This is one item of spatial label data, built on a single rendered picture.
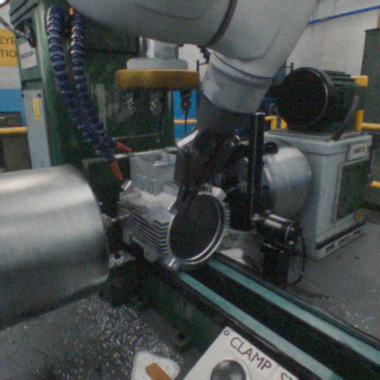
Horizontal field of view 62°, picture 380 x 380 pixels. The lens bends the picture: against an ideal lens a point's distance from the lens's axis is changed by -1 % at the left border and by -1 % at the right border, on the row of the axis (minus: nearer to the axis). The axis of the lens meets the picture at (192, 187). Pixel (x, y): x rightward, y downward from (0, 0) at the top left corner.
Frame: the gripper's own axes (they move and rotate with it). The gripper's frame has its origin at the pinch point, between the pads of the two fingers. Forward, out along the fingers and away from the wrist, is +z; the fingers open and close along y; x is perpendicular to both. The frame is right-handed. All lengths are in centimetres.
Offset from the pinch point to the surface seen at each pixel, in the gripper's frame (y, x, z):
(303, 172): -41.0, -0.5, 2.2
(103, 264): 16.5, 3.3, 7.4
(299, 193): -38.9, 2.9, 6.4
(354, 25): -561, -279, 8
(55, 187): 20.8, -7.9, -0.5
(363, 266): -57, 25, 21
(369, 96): -343, -107, 43
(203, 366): 19.9, 26.2, -10.3
